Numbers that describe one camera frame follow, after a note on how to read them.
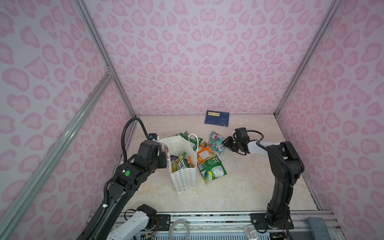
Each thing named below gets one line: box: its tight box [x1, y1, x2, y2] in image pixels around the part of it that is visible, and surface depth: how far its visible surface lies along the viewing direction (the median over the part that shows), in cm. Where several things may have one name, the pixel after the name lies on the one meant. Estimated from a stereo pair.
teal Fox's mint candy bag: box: [208, 130, 226, 155], surface depth 103 cm
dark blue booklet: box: [204, 110, 230, 127], surface depth 120 cm
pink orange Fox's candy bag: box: [186, 156, 194, 168], surface depth 82 cm
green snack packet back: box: [179, 131, 203, 151], surface depth 104 cm
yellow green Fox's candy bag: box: [171, 152, 190, 173], surface depth 80 cm
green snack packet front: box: [197, 155, 227, 184], surface depth 90 cm
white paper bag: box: [159, 133, 199, 194], surface depth 78 cm
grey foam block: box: [307, 217, 332, 240], surface depth 70 cm
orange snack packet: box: [197, 141, 214, 165], surface depth 97 cm
